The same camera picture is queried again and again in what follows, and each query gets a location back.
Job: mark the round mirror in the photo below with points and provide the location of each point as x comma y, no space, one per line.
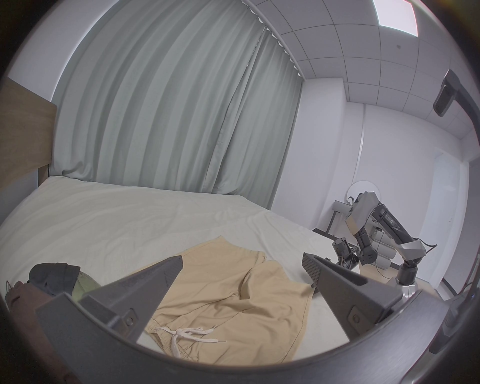
360,187

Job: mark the square ceiling light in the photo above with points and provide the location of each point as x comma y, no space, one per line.
397,15

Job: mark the olive green garment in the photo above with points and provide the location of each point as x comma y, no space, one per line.
84,287

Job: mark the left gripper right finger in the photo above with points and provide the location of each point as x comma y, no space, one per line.
337,287

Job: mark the black garment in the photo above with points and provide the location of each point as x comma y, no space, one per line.
52,275

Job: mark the bed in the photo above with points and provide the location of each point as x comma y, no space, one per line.
131,217

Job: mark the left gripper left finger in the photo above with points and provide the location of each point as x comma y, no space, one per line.
146,288

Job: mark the grey-green curtain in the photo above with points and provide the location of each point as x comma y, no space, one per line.
150,93
262,131

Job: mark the grey table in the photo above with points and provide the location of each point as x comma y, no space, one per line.
339,206

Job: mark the tan shorts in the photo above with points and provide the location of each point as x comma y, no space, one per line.
232,300

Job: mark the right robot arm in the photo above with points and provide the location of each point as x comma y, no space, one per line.
393,228

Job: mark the brown garment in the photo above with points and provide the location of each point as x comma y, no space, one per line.
22,311

